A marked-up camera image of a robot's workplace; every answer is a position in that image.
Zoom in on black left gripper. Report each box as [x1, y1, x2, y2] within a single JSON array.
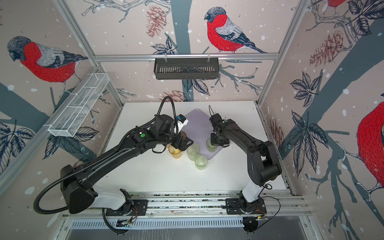
[[157, 129, 196, 150]]

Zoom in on bright green glass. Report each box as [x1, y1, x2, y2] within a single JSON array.
[[206, 138, 218, 152]]

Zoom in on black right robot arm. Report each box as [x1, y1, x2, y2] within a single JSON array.
[[210, 114, 282, 212]]

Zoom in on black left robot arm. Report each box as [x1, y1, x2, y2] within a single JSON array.
[[60, 115, 193, 214]]

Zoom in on lilac plastic tray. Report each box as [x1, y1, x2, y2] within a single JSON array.
[[182, 109, 222, 160]]

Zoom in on pale green tall glass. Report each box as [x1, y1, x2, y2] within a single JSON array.
[[187, 143, 200, 161]]

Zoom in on yellow amber glass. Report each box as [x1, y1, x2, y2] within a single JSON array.
[[168, 145, 183, 159]]

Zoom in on pale green small glass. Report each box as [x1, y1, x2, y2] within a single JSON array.
[[195, 155, 208, 170]]

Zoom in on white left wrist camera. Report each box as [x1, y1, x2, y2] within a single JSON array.
[[177, 115, 189, 129]]

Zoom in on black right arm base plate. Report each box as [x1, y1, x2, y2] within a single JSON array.
[[225, 198, 267, 215]]

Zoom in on black wire wall basket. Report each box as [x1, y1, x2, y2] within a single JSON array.
[[154, 58, 220, 80]]

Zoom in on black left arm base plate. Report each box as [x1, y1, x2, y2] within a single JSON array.
[[106, 200, 149, 217]]

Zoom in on aluminium rail frame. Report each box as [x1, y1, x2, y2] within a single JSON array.
[[59, 190, 313, 220]]

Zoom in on white mesh wall basket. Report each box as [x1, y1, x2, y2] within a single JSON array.
[[48, 73, 110, 137]]

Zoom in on black corrugated cable hose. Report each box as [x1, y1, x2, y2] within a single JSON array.
[[32, 167, 88, 215]]

